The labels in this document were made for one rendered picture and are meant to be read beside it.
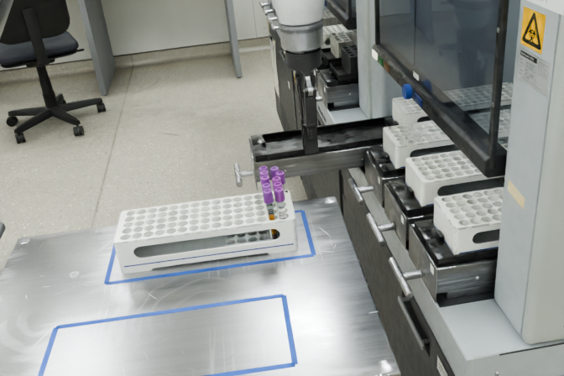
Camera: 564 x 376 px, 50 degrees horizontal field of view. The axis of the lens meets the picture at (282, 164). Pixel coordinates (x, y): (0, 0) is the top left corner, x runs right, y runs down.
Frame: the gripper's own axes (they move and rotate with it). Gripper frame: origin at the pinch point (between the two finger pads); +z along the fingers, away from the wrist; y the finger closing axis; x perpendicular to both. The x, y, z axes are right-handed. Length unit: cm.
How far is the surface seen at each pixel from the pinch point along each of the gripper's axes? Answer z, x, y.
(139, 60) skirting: 79, 78, 355
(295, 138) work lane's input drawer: 3.8, 2.3, 8.4
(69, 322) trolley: 2, 45, -48
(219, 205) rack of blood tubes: -3.9, 21.2, -31.0
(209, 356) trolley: 2, 25, -60
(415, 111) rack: -2.3, -24.6, 0.2
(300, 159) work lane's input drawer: 4.2, 2.7, -2.2
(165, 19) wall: 50, 52, 355
